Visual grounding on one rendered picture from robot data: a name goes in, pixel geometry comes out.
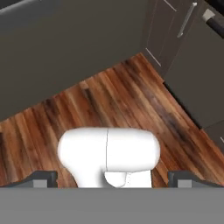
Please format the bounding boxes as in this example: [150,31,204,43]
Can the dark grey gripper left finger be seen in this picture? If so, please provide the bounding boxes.
[0,170,59,189]

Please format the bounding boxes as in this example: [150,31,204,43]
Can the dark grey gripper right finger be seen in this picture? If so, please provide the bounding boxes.
[168,170,224,189]

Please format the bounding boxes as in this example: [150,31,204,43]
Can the dark grey drawer front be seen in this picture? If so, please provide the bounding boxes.
[203,120,224,153]

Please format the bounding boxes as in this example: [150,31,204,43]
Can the white rounded object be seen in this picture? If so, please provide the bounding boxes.
[57,127,161,189]

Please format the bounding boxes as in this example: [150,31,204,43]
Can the dark grey appliance door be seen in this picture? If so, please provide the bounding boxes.
[163,10,224,130]

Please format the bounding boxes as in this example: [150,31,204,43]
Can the dark grey cabinet side panel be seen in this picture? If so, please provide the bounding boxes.
[0,0,151,123]

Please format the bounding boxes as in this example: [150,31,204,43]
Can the dark grey narrow cabinet door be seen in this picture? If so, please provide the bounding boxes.
[162,0,210,79]

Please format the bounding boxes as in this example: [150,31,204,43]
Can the thin silver cabinet handle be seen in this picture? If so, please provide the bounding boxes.
[163,0,178,13]
[144,47,162,67]

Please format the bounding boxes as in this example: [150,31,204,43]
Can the silver bar cabinet handle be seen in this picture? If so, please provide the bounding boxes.
[176,2,199,39]

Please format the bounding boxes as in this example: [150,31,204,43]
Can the black appliance door handle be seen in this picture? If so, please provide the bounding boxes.
[202,8,224,39]

